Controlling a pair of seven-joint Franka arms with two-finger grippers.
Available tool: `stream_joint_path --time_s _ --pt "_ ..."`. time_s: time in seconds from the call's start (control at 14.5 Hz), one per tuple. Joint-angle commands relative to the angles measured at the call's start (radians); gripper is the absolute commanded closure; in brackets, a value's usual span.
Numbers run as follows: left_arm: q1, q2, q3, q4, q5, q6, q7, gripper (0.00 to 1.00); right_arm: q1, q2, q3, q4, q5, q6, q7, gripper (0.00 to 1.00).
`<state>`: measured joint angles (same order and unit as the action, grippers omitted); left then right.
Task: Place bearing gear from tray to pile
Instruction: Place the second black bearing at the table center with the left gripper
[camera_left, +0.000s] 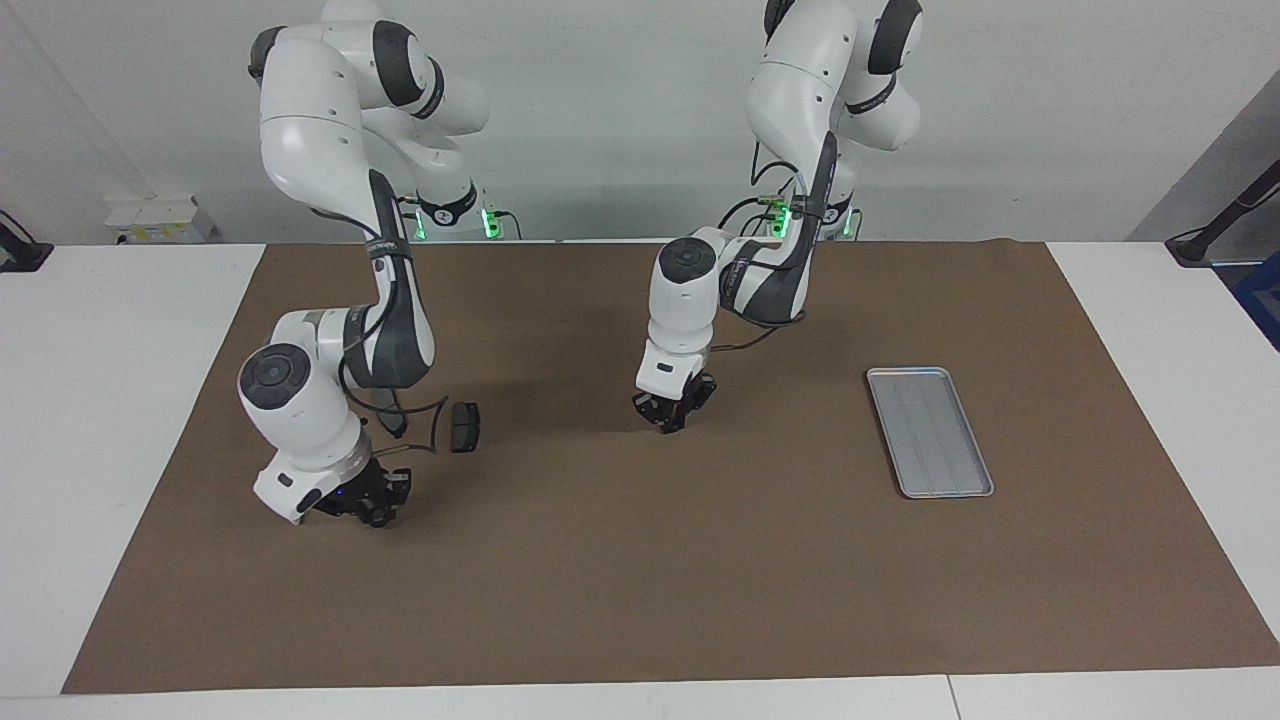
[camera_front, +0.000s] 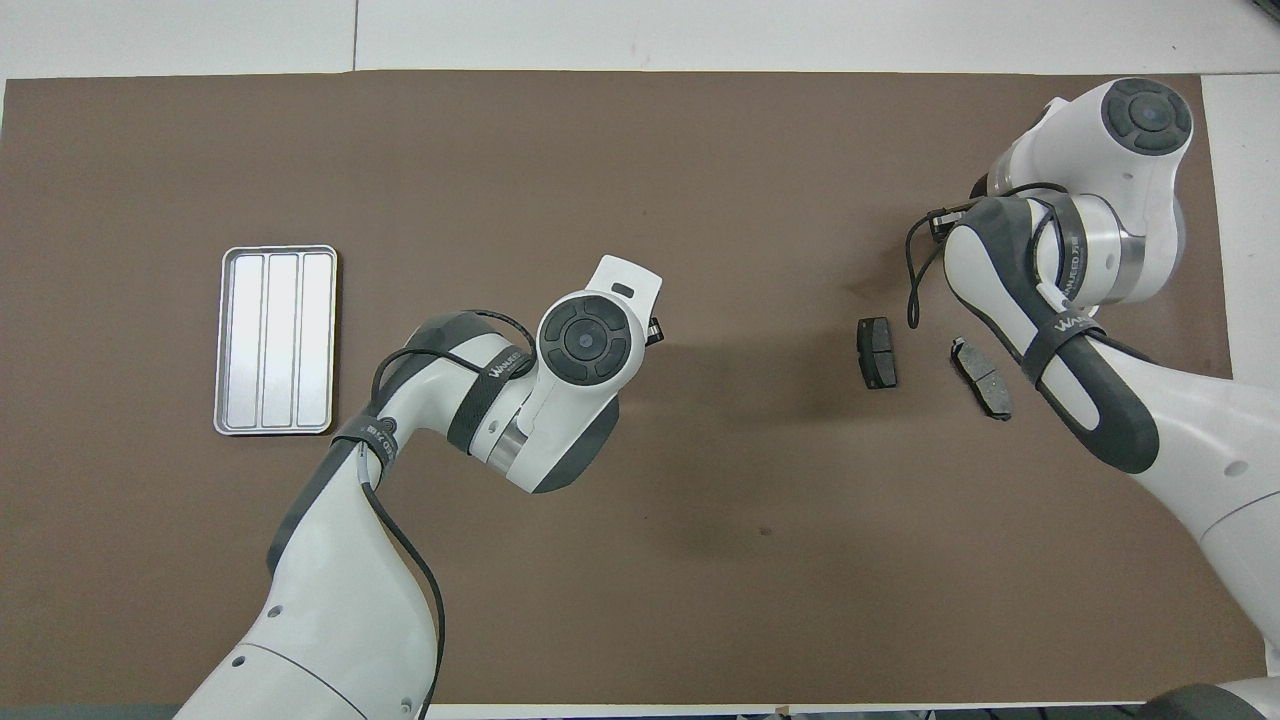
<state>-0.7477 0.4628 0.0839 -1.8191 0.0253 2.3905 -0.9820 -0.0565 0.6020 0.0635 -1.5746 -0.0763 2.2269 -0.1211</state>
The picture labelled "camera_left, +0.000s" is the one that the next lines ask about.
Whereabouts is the silver metal tray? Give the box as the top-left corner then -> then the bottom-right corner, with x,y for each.
866,367 -> 995,499

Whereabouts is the brown table mat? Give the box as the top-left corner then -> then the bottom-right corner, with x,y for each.
62,240 -> 1280,695

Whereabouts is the white power box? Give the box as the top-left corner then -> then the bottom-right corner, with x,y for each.
104,194 -> 222,245

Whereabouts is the black angled stand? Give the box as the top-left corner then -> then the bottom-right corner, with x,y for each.
1164,158 -> 1280,268

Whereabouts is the blue crate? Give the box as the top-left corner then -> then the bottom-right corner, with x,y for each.
1234,254 -> 1280,351

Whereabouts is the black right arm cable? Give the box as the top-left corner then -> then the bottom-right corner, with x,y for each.
338,178 -> 449,461

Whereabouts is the black clamp mount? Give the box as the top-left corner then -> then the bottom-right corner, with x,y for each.
0,209 -> 54,274

